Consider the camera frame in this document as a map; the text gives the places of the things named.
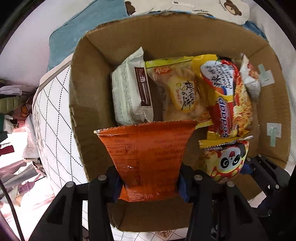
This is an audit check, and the cranberry oat cookie packet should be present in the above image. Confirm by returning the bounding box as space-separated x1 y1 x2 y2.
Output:
239 54 261 102

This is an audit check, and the white cloth pile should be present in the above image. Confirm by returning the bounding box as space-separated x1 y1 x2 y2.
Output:
22 114 40 159

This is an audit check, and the instant noodle packet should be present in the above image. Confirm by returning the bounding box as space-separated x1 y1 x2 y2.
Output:
192 54 253 140

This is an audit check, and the clothes rack with garments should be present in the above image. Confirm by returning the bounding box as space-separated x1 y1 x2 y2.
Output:
1 79 34 155

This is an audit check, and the white diamond pattern mat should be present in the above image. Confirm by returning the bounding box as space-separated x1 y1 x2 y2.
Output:
31 53 190 241

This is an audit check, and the white remote control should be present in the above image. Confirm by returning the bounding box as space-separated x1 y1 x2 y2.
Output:
171 1 195 8

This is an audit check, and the white cake packet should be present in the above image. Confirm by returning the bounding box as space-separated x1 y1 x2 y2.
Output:
110 48 154 126

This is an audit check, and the yellow panda snack bag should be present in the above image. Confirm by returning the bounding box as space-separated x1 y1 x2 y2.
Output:
198 135 253 184

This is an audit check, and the bear print pillow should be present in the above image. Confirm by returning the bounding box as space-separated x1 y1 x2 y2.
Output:
125 0 250 25

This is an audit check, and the teal blue pillow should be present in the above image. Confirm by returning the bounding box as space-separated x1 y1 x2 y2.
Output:
47 0 128 71

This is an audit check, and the yellow biscuit bag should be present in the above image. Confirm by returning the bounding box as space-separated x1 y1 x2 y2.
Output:
145 56 213 128

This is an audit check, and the orange foil snack bag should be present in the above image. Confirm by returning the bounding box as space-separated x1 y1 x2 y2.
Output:
95 120 196 202

